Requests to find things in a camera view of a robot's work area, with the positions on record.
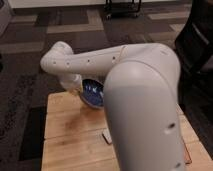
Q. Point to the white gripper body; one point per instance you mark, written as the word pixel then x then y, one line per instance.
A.
pixel 71 82

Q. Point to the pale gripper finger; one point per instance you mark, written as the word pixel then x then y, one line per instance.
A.
pixel 80 90

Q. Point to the dark blue ceramic bowl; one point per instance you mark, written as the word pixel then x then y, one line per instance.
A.
pixel 92 93

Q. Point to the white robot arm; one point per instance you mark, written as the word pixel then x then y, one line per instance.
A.
pixel 140 96

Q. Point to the white rectangular sponge block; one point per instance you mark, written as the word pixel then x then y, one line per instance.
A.
pixel 106 135

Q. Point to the white cabinet corner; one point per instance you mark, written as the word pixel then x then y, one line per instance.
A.
pixel 6 14

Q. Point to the black office chair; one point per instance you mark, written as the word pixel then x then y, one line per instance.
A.
pixel 194 43

